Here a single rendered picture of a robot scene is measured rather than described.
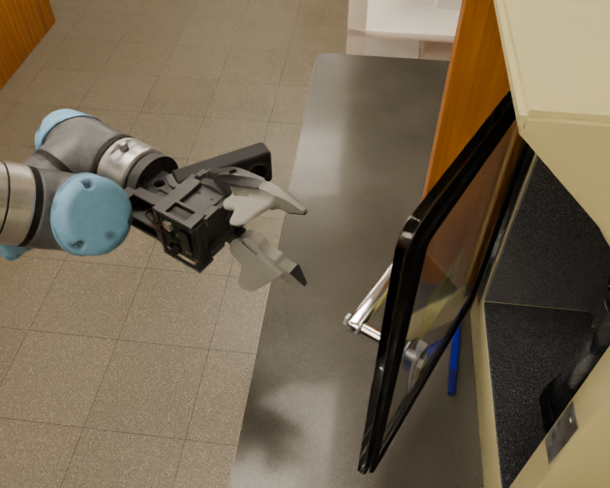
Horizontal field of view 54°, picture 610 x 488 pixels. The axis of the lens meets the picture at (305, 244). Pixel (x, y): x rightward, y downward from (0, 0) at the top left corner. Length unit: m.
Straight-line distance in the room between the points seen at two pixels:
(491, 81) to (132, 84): 2.59
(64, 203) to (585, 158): 0.42
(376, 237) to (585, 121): 0.73
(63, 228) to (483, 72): 0.45
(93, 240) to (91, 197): 0.04
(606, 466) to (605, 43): 0.35
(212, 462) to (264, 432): 1.02
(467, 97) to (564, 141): 0.43
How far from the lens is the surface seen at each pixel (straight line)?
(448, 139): 0.74
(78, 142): 0.73
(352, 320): 0.54
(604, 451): 0.54
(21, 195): 0.56
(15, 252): 0.71
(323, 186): 1.06
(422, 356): 0.53
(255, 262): 0.66
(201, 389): 1.90
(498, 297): 0.82
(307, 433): 0.78
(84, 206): 0.56
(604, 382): 0.46
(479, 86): 0.70
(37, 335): 2.16
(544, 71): 0.30
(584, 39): 0.33
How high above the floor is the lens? 1.66
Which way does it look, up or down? 48 degrees down
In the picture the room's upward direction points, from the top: straight up
